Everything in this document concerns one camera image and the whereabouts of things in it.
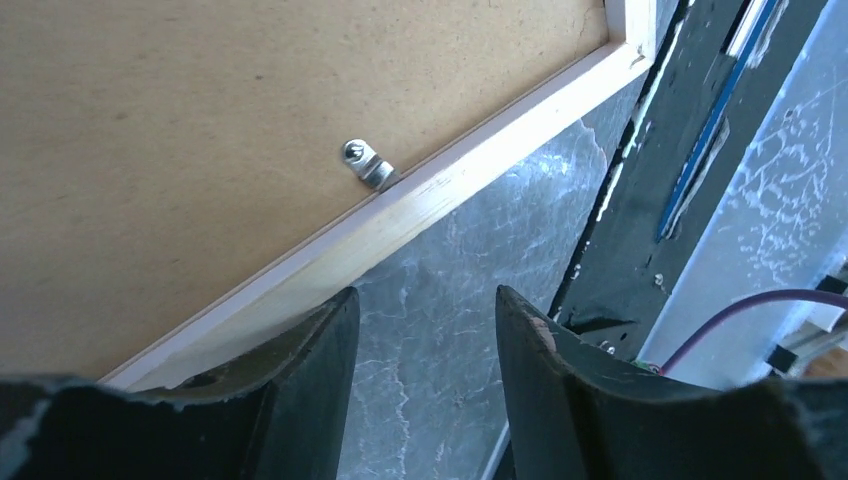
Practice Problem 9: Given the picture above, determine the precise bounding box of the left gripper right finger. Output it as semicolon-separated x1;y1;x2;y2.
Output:
495;285;847;479

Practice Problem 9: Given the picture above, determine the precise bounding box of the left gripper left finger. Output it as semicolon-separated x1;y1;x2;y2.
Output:
1;287;360;479

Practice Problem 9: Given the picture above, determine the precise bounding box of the white wooden picture frame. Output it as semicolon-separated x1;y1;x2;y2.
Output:
104;1;657;391

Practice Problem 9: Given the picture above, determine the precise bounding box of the brown cardboard backing board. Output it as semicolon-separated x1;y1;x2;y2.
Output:
1;1;608;378

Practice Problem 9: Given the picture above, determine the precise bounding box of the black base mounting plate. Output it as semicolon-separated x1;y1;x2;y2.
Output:
493;0;833;480

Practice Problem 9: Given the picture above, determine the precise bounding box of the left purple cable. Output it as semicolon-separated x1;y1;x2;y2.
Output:
659;288;848;377

